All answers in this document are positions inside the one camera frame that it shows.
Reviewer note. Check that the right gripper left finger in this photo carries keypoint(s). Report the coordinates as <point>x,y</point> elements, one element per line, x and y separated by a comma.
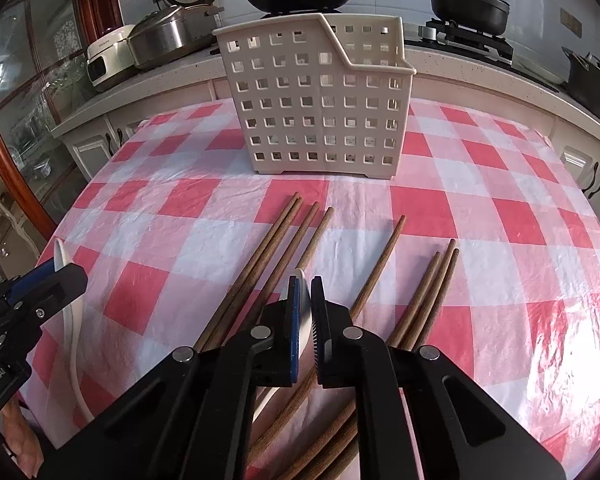
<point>190,416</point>

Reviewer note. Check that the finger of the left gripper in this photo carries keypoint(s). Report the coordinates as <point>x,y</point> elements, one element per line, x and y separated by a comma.
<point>44,292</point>

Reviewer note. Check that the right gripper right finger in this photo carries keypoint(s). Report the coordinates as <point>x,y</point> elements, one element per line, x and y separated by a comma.
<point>419,416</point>

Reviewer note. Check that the wooden chopstick four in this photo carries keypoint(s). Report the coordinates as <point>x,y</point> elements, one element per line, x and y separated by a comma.
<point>315,239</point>

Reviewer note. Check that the wooden chopstick five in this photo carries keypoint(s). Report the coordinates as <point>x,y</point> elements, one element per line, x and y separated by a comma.
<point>368,287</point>

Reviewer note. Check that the wooden chopstick three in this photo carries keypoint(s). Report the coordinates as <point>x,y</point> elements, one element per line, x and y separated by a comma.
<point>281,264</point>

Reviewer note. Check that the wooden chopstick two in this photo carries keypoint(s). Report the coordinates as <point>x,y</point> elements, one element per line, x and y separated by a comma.
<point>241,298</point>

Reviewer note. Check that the wooden chopstick one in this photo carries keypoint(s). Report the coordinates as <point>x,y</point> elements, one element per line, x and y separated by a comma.
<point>243,275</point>

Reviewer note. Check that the left hand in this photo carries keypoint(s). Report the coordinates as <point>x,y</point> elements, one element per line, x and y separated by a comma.
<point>21,439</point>

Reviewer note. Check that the wooden chopstick seven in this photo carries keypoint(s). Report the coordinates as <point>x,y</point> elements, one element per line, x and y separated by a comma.
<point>322,459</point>

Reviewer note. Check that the wooden chopstick eight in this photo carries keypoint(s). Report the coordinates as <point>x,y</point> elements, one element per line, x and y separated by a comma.
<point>345,449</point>

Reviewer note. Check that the wooden chopstick six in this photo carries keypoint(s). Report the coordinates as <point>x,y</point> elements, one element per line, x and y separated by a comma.
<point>347,416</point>

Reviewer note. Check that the red white checkered tablecloth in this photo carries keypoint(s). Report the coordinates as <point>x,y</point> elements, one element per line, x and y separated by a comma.
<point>164,229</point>

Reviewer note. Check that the white small cooker appliance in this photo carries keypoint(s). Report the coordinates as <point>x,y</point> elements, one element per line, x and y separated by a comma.
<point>110,60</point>

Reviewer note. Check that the beige perforated plastic basket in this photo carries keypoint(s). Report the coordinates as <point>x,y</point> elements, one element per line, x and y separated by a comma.
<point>320,93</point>

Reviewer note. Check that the dark stock pot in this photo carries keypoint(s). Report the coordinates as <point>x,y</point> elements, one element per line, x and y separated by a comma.
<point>583,83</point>

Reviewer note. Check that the black gas stove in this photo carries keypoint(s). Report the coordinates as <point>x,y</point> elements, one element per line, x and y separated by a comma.
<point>453,39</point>

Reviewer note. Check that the black lidded pot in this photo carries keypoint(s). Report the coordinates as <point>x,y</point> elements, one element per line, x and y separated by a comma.
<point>488,16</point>

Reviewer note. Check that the glass door wooden frame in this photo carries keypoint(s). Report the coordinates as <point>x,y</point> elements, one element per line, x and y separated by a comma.
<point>43,80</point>

